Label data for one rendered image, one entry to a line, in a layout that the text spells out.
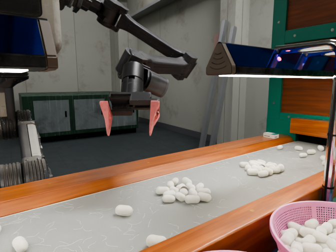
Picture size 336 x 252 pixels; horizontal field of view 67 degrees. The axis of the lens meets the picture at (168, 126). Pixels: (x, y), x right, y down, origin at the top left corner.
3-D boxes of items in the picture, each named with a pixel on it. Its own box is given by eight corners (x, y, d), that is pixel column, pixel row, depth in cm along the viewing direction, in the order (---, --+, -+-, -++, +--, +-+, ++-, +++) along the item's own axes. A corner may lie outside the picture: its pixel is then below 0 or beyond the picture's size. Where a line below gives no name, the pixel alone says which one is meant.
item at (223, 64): (204, 75, 61) (205, 43, 60) (323, 77, 97) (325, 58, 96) (231, 74, 55) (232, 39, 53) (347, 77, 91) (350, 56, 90)
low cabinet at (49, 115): (110, 121, 703) (108, 91, 689) (139, 132, 541) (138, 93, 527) (22, 128, 595) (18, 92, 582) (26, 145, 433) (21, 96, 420)
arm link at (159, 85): (116, 71, 76) (129, 46, 73) (149, 85, 82) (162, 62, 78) (120, 92, 68) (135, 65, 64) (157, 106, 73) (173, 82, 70)
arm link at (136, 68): (119, 67, 71) (129, 55, 67) (141, 77, 74) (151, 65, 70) (117, 87, 67) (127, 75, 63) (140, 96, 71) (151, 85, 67)
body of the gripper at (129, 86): (112, 113, 66) (115, 90, 70) (152, 113, 66) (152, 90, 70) (107, 98, 61) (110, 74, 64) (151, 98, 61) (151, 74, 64)
